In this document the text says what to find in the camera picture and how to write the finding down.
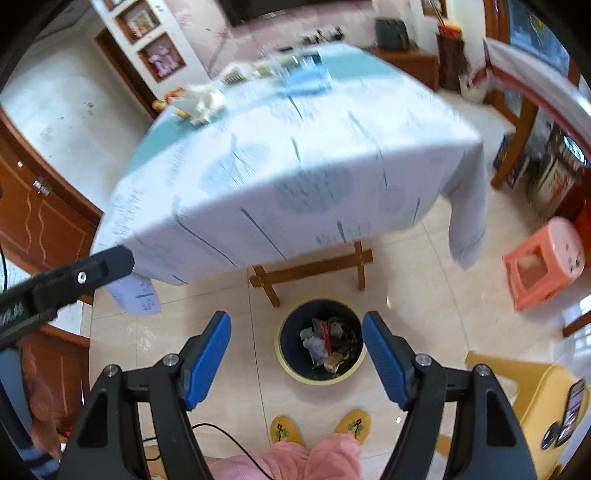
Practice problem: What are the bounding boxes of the dark trash bin yellow rim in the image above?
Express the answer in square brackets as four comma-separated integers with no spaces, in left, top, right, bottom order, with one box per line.
[276,299,370,385]

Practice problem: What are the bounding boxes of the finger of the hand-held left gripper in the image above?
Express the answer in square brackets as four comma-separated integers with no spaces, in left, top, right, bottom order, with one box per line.
[28,244,136,315]

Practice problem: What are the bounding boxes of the black cable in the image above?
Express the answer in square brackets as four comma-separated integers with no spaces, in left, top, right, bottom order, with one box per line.
[191,422,273,480]

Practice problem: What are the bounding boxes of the black television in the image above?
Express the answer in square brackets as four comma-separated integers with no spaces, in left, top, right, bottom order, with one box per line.
[217,0,375,27]

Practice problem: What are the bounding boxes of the yellow embroidered slipper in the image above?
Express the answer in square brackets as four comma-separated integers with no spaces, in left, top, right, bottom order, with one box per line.
[333,408,372,446]
[270,415,306,448]

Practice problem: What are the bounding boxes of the blue face mask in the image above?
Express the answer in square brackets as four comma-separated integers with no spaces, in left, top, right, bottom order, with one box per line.
[281,67,333,95]

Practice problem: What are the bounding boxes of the torn red cardboard box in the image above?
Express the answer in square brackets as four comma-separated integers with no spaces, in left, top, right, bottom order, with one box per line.
[323,320,347,352]

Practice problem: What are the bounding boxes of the white round table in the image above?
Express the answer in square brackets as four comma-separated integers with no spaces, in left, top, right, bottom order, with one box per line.
[485,37,591,190]

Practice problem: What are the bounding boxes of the dark brown basket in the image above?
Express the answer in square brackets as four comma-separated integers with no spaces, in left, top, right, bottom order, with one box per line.
[436,25,466,92]

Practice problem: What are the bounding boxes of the wooden tv cabinet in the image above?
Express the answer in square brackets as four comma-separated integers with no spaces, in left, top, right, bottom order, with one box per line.
[365,44,439,90]

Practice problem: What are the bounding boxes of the crumpled white paper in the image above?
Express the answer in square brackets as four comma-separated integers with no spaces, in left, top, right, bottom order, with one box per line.
[166,85,227,125]

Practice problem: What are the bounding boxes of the pink plastic stool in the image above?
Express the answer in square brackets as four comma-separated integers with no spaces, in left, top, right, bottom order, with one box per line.
[502,217,586,311]

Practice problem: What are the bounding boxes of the leaf-print tablecloth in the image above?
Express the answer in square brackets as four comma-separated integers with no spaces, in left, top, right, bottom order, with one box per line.
[90,39,490,317]

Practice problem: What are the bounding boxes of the black smartphone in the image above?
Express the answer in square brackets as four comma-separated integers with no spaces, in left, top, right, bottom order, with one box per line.
[556,377,586,446]

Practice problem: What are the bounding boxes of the person's pink pants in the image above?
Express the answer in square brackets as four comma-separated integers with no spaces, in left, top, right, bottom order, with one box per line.
[210,434,363,480]

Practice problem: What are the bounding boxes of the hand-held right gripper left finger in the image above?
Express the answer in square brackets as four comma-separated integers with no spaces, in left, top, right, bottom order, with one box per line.
[55,311,232,480]

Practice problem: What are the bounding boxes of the stainless steel barrel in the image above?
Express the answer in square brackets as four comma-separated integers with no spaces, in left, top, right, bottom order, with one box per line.
[526,131,591,222]

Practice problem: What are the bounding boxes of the yellow plastic chair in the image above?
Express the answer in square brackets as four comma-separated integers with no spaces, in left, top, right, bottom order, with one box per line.
[464,351,587,480]

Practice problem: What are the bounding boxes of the white wall niche shelf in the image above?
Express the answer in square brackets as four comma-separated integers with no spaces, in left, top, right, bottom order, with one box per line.
[95,0,208,118]

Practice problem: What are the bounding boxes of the brown wooden door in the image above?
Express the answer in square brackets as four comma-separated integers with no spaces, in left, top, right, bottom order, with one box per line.
[0,108,105,305]

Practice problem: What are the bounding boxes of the dark green bag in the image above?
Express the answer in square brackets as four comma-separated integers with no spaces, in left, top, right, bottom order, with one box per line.
[375,18,411,51]

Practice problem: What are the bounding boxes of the wooden table leg frame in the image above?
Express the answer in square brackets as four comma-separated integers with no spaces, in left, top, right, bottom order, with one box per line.
[249,240,374,309]

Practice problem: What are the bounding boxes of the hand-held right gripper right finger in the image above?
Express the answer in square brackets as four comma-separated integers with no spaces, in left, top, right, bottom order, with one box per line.
[362,311,539,480]

